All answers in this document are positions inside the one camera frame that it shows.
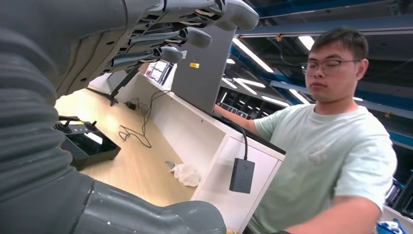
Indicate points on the black monitor stand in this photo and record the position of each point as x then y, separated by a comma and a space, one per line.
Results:
124, 84

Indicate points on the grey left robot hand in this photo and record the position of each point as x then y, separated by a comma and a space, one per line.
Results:
80, 29

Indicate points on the eyeglasses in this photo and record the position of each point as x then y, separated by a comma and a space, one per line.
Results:
329, 66

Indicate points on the person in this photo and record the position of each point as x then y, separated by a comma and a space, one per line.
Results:
322, 155

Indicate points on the black power adapter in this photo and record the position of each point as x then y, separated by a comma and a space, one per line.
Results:
242, 176

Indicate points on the grey laptop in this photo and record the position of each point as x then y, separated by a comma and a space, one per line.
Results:
203, 74

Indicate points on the ceiling light strip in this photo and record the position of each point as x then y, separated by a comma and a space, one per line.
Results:
253, 55
276, 101
306, 42

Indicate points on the small grey metal piece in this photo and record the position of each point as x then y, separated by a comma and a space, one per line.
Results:
170, 164

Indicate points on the crumpled white tissue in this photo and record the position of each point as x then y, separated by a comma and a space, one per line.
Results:
187, 176

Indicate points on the black joystick remote controller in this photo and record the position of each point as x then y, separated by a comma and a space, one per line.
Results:
87, 147

